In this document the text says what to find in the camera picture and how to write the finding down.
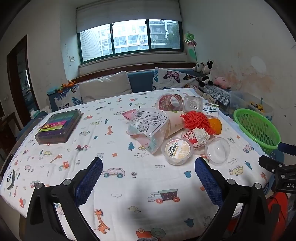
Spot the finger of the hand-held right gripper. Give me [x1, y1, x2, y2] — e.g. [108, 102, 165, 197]
[277, 142, 296, 155]
[258, 155, 287, 174]

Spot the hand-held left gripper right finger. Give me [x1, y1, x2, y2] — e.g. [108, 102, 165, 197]
[194, 157, 281, 241]

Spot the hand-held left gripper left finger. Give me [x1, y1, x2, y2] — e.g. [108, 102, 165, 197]
[24, 157, 103, 241]

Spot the clear plastic dome lid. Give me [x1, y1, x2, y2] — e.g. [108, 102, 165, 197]
[204, 137, 231, 166]

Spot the green plastic basket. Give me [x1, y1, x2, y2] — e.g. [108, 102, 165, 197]
[233, 108, 282, 154]

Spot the white paper cup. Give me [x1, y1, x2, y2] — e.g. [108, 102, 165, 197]
[165, 111, 185, 139]

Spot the orange plastic object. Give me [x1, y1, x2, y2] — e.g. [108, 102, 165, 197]
[267, 192, 289, 232]

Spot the sealed pudding cup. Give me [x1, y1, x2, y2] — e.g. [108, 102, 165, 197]
[161, 137, 194, 165]

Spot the crumpled red white wrapper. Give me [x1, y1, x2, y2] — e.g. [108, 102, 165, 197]
[181, 128, 216, 150]

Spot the orange fruit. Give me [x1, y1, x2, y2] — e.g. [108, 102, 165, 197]
[208, 118, 222, 135]

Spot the red mesh net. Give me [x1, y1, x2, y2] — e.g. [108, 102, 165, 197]
[180, 111, 216, 135]

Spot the clear case of coloured markers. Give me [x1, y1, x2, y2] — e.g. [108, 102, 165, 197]
[35, 109, 82, 145]

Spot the clear plastic storage bin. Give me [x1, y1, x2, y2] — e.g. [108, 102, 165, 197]
[229, 91, 274, 121]

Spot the small milk carton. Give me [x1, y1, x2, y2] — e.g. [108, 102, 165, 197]
[203, 103, 220, 114]

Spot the pink paper piece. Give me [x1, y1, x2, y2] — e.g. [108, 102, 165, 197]
[123, 110, 139, 121]

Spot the clear square plastic container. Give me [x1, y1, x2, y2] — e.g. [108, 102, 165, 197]
[183, 95, 204, 114]

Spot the clear printed plastic bag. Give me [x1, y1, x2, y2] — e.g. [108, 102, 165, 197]
[127, 108, 170, 154]

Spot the tissue box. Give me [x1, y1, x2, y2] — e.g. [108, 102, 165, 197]
[30, 110, 47, 120]

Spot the beige garment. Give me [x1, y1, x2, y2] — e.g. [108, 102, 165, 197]
[201, 93, 218, 103]

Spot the small butterfly print cushion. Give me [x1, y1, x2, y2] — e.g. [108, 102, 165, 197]
[54, 85, 84, 110]

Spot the dark striped cloth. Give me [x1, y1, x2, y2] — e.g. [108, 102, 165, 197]
[200, 85, 232, 107]

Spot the clear round printed cup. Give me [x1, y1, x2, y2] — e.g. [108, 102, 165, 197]
[155, 94, 185, 112]

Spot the pink plush toy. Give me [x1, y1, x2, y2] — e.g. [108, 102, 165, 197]
[213, 76, 232, 90]

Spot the beige cushion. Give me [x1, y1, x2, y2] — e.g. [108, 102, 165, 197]
[79, 71, 133, 102]

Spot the orange toy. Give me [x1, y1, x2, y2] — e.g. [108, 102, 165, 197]
[58, 80, 78, 93]

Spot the black white cow plush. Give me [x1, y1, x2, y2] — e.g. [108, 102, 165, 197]
[199, 60, 216, 88]

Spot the large butterfly print cushion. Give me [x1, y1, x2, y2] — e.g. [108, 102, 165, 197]
[152, 67, 199, 91]

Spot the blue sofa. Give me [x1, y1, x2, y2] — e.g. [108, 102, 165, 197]
[47, 68, 232, 112]

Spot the dark wooden door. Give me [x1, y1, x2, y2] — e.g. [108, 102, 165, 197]
[6, 35, 41, 130]

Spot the colourful pinwheel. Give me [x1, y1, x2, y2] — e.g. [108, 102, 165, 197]
[184, 31, 199, 63]

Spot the window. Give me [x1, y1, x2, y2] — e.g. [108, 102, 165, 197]
[77, 20, 184, 63]

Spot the white roller blind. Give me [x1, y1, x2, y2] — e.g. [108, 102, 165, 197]
[76, 0, 182, 34]

